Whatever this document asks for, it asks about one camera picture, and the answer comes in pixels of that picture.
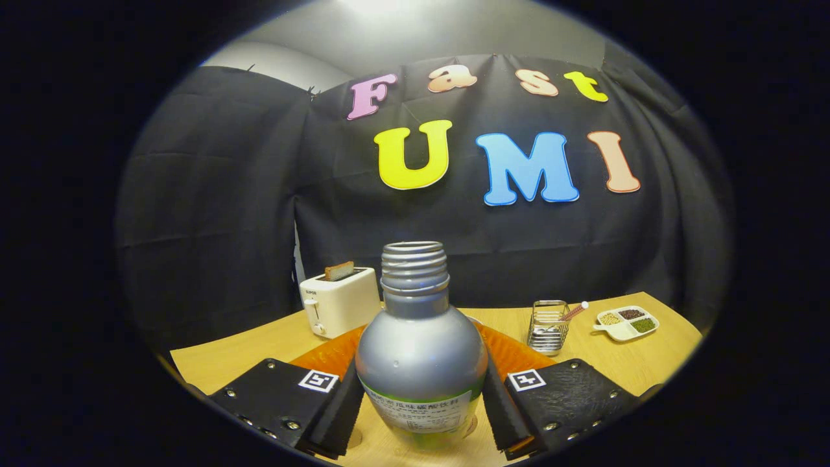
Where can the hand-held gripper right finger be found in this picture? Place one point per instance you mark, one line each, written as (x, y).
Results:
(570, 402)

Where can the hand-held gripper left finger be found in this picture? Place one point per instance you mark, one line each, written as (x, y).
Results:
(279, 399)

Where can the silver juice bottle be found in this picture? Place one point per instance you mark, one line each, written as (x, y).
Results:
(421, 357)

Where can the wooden table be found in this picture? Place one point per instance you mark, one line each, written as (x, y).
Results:
(635, 363)

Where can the pink straw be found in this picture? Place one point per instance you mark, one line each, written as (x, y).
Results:
(574, 312)

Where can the white divided grain dish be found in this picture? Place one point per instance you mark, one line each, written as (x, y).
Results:
(626, 323)

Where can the white toaster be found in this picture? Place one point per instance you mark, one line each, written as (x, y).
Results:
(340, 305)

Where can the toast slice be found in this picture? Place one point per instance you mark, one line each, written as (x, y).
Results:
(339, 271)

